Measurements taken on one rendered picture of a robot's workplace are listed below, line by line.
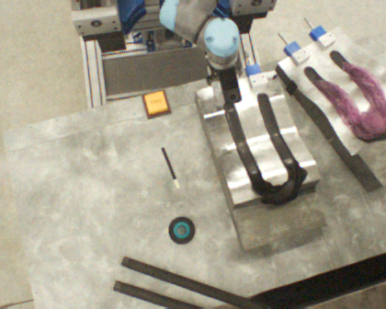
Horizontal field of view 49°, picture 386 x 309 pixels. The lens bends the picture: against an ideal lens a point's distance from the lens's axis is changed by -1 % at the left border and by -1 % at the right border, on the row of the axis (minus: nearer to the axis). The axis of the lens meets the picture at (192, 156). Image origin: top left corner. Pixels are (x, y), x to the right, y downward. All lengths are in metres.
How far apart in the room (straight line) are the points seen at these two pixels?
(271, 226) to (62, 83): 1.50
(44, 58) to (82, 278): 1.46
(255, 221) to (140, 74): 1.09
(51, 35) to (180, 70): 0.80
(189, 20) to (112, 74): 1.19
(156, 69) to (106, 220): 1.00
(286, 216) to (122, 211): 0.49
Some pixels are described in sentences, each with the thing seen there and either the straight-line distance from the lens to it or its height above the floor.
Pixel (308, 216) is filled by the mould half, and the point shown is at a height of 0.86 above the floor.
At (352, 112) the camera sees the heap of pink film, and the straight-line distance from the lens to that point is 1.39.
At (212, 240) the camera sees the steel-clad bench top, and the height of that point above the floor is 0.80.
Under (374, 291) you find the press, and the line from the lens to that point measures 1.45.
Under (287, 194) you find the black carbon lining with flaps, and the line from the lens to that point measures 1.29.
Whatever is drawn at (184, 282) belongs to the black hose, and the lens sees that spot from 1.23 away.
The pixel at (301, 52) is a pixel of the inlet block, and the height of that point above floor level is 0.88.
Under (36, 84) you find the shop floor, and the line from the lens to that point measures 2.44.
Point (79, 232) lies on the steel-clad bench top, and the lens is 1.35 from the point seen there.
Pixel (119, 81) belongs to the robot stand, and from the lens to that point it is 2.11.
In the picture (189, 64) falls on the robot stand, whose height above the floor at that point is 0.21.
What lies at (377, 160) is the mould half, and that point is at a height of 0.91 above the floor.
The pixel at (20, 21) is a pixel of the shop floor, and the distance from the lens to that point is 2.65.
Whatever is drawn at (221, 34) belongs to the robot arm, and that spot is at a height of 1.29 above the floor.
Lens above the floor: 2.11
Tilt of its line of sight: 75 degrees down
